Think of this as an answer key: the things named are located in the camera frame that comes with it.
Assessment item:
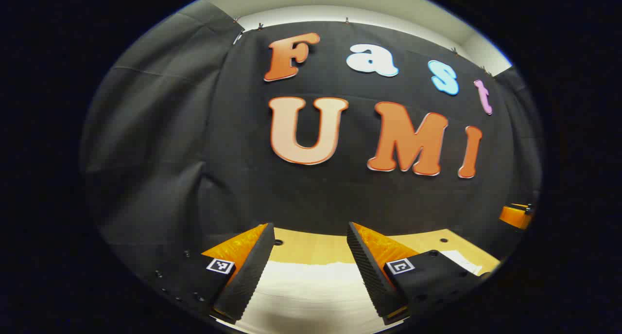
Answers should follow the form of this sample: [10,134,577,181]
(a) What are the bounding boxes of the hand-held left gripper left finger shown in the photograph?
[146,222,276,325]

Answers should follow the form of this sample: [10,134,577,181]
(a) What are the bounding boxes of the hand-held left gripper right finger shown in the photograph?
[346,221,491,326]

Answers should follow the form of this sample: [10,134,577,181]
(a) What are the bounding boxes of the white jeans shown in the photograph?
[233,250,483,334]

